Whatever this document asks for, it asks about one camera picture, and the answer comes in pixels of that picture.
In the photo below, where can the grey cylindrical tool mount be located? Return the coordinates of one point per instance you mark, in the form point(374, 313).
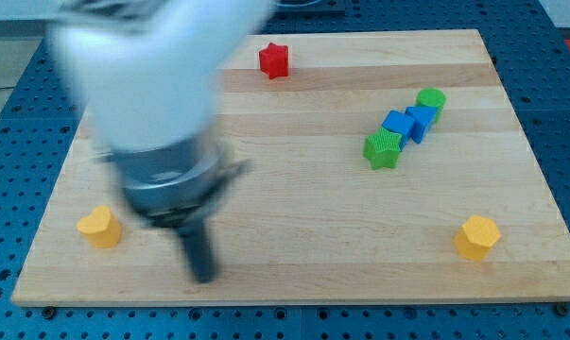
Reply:
point(175, 184)

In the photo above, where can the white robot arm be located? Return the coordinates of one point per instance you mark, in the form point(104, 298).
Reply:
point(149, 72)

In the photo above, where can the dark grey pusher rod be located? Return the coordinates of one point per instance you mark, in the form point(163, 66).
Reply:
point(197, 249)

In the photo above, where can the green star block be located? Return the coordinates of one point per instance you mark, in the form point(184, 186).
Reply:
point(382, 149)

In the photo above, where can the blue cube block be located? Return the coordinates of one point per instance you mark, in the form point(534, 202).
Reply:
point(400, 123)

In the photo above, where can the red star block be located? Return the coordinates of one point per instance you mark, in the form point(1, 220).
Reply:
point(274, 60)

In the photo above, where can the yellow hexagon block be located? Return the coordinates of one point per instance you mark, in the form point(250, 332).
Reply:
point(476, 237)

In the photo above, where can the green cylinder block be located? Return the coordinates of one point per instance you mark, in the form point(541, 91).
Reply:
point(432, 97)

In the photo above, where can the wooden board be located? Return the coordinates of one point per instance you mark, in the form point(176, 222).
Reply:
point(311, 223)

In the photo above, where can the yellow heart block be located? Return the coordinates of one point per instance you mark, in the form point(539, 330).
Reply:
point(101, 228)

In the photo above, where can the blue triangle block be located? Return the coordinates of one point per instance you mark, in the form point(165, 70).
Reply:
point(424, 119)

